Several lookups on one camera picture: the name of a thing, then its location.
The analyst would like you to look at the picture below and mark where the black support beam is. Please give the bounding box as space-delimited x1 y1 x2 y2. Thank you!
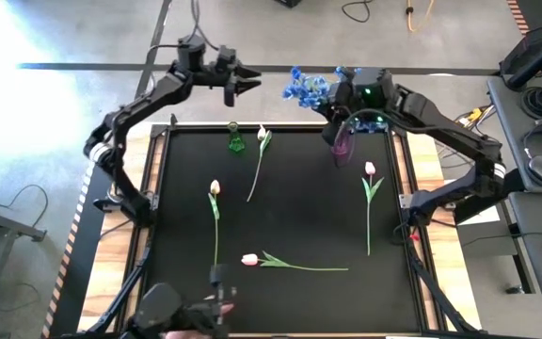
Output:
453 168 526 226

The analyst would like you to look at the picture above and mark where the grey side desk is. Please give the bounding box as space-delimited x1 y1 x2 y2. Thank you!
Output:
486 74 542 194

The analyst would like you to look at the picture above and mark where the yellow floor cable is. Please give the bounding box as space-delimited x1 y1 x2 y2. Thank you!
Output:
406 0 436 33

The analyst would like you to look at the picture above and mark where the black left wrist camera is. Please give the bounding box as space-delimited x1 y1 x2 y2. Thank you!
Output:
215 44 237 66

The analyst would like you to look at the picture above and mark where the black aluminium table frame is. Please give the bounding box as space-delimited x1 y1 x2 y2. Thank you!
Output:
82 121 484 339

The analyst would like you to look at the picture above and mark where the green glass vase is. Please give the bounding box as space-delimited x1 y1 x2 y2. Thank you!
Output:
227 121 247 153

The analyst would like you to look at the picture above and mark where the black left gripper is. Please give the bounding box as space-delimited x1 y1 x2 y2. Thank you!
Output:
203 58 263 108

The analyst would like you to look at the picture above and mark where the black floor cable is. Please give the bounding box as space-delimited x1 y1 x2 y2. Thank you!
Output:
341 0 372 24

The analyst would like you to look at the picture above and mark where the red and black toolbox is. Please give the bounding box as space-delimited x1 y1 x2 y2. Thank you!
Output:
500 25 542 76

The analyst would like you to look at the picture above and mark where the grey metal stand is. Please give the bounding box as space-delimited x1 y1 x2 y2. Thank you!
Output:
0 190 49 246

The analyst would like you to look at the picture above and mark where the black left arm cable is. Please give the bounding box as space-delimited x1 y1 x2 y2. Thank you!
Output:
188 0 220 51

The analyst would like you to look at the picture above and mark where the black table mat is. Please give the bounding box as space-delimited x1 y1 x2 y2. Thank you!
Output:
141 124 423 334

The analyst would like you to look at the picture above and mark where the purple glass vase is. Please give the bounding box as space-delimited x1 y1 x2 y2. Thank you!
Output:
330 122 358 170

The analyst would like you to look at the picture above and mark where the black metal pole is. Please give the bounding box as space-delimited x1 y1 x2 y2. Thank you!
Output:
505 26 542 91

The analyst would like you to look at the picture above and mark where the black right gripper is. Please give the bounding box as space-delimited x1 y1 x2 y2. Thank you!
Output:
315 79 364 148

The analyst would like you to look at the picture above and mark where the white tulip stem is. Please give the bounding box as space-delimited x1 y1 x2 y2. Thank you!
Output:
207 179 223 267

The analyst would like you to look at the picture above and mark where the yellow cable bundle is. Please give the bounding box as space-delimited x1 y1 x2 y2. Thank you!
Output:
454 105 496 137

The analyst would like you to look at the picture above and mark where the person's hand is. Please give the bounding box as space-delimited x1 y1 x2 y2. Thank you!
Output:
163 302 236 339

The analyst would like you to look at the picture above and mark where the white paper sheet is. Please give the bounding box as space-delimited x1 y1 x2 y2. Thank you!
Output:
456 202 502 227

